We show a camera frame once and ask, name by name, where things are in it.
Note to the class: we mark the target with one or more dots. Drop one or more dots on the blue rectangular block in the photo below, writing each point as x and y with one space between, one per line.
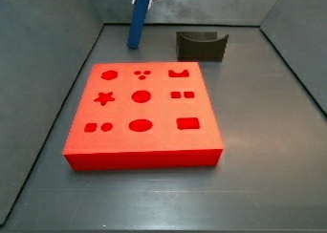
139 19

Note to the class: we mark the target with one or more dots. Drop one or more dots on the black curved-top block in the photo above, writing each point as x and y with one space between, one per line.
202 46

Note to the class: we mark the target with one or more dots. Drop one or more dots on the red foam shape-sorting board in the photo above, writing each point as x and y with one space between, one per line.
144 117

